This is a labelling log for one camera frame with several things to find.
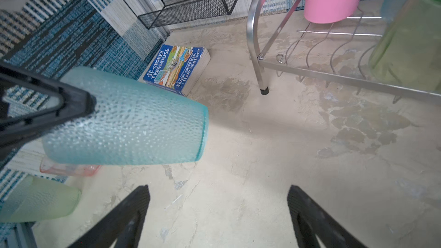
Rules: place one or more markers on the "blue picture book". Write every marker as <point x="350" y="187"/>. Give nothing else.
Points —
<point x="176" y="69"/>

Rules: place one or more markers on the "teal textured cup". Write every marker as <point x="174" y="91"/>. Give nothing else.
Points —
<point x="133" y="124"/>

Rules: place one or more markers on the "pale green cup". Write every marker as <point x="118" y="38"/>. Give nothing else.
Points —
<point x="36" y="199"/>

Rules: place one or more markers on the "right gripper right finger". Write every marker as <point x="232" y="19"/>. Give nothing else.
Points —
<point x="313" y="225"/>

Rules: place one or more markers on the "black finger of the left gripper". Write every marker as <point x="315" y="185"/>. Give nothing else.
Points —
<point x="71" y="103"/>

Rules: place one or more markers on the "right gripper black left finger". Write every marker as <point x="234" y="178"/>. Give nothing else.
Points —
<point x="122" y="226"/>

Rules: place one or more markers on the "green translucent cup front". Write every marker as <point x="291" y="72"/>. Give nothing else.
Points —
<point x="409" y="52"/>

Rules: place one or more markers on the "clear pink cup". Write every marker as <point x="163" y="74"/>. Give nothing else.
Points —
<point x="50" y="167"/>

